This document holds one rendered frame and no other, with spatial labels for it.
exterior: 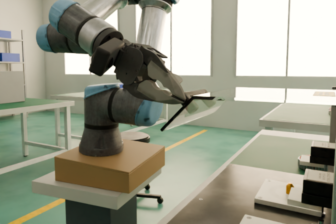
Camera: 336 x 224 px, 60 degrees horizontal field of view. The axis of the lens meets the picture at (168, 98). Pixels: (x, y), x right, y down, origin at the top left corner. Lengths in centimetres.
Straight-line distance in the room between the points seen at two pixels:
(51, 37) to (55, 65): 738
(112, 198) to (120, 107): 27
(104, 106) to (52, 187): 30
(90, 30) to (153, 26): 40
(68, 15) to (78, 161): 48
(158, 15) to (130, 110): 32
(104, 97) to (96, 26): 39
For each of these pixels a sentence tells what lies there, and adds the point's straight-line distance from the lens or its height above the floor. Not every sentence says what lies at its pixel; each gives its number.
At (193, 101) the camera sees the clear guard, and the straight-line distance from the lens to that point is 44.
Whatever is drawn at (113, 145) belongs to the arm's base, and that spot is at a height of 85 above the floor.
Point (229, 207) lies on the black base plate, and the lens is 77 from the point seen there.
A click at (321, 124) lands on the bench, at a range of 215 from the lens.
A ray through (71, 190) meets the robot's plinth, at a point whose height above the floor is 74.
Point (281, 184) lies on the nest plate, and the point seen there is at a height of 78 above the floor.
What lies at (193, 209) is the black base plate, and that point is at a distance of 75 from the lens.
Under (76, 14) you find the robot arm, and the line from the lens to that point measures 65.
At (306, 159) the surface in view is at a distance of 82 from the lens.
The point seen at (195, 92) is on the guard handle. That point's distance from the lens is 55.
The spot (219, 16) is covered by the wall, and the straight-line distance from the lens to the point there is 567.
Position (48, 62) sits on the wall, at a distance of 838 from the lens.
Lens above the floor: 110
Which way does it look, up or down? 6 degrees down
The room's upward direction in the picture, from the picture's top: straight up
